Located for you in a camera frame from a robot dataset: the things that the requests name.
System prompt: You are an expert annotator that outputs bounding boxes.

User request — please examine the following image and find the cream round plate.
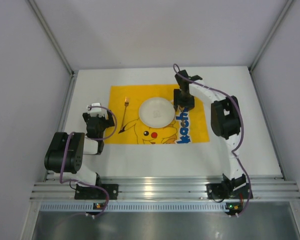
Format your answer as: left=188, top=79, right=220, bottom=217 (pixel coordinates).
left=138, top=97, right=175, bottom=129

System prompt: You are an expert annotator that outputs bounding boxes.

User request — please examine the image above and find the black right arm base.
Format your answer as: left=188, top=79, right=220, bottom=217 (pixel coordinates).
left=206, top=174, right=253, bottom=203

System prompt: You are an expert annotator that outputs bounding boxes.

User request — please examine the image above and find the aluminium mounting rail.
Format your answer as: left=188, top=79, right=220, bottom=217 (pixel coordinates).
left=30, top=173, right=300, bottom=202

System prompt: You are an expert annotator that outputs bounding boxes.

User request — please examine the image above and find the perforated cable tray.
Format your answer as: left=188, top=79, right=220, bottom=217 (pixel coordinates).
left=39, top=201, right=243, bottom=213

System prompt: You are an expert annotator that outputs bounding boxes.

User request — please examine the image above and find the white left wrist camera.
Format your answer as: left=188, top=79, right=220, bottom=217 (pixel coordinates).
left=87, top=102, right=103, bottom=115

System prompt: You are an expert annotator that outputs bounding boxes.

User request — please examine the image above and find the thin brown fork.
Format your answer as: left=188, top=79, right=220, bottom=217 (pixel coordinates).
left=119, top=97, right=130, bottom=133

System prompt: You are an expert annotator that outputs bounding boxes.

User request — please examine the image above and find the yellow Pikachu cloth placemat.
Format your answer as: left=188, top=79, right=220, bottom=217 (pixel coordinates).
left=105, top=84, right=210, bottom=145

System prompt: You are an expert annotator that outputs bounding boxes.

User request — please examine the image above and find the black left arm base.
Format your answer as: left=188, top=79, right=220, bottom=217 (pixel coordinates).
left=74, top=184, right=119, bottom=200

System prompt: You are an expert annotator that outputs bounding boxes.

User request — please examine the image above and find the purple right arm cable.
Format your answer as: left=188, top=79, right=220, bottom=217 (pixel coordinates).
left=172, top=63, right=253, bottom=218

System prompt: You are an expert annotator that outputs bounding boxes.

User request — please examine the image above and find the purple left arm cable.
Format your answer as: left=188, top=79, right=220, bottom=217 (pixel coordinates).
left=59, top=105, right=118, bottom=218

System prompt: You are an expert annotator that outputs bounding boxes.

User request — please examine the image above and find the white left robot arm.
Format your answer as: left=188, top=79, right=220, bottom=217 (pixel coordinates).
left=44, top=110, right=117, bottom=188

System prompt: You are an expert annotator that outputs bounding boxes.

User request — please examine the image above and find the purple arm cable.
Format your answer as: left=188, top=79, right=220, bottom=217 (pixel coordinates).
left=59, top=105, right=118, bottom=218
left=172, top=63, right=253, bottom=218

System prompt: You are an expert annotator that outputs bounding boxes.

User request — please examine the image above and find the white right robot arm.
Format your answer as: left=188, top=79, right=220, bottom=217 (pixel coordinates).
left=173, top=64, right=250, bottom=190

